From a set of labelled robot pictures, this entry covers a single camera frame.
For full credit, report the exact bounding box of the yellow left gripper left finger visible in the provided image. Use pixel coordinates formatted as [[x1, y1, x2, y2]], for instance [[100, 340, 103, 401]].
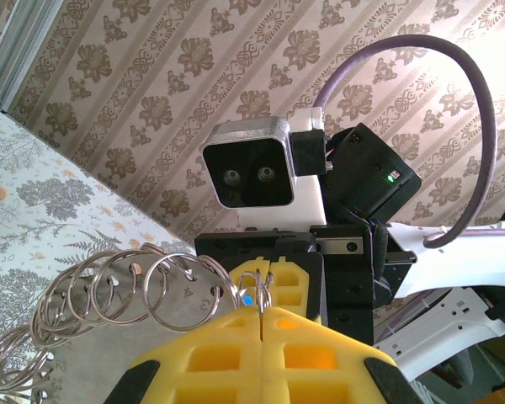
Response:
[[104, 306, 264, 404]]

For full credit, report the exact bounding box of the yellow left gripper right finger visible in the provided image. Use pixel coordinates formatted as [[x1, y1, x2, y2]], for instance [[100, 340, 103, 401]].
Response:
[[261, 306, 409, 404]]

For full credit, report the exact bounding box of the metal band with key rings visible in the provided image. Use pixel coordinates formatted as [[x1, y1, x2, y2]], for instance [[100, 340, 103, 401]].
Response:
[[0, 242, 241, 404]]

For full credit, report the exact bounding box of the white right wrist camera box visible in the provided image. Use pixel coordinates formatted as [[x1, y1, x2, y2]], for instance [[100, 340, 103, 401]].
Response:
[[200, 107, 330, 231]]

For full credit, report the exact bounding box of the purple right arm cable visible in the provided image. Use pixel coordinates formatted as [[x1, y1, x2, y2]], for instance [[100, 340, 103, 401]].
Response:
[[315, 35, 505, 250]]

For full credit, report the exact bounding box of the aluminium right corner post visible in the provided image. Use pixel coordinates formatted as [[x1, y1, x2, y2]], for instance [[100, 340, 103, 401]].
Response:
[[0, 0, 54, 113]]

